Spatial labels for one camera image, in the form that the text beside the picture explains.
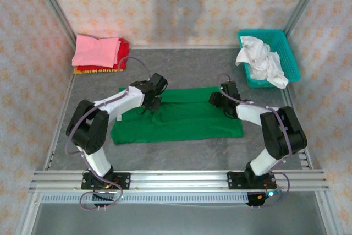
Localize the green t-shirt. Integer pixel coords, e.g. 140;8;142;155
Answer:
109;86;245;145

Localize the stack of folded clothes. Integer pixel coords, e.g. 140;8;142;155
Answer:
75;37;130;72

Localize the white crumpled t-shirt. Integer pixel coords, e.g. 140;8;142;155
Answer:
249;51;289;89
235;36;272;67

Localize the folded yellow printed t-shirt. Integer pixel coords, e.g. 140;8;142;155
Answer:
73;66;124;75

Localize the folded pink t-shirt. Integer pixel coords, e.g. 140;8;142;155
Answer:
71;34;122;68

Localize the teal plastic laundry basket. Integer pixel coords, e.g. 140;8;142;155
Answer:
237;29;302;89

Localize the base controller board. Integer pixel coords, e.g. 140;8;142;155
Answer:
246;188;282;208
92;184;124;203

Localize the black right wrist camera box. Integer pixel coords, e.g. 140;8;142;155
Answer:
221;80;238;100

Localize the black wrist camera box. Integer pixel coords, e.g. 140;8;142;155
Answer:
150;73;168;91
221;80;238;100

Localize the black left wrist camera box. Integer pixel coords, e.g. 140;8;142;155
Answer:
150;73;168;91

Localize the aluminium mounting rail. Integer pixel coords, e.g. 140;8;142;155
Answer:
29;168;330;193

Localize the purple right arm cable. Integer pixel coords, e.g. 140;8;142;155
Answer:
218;73;290;209

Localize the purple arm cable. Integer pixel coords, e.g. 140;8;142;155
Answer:
218;73;290;209
64;56;151;211

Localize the grey slotted cable duct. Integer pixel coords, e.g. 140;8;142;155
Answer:
41;193;249;204

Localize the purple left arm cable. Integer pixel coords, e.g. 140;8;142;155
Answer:
64;56;151;211

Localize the aluminium frame post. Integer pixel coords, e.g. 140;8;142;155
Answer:
29;0;78;50
283;0;327;37

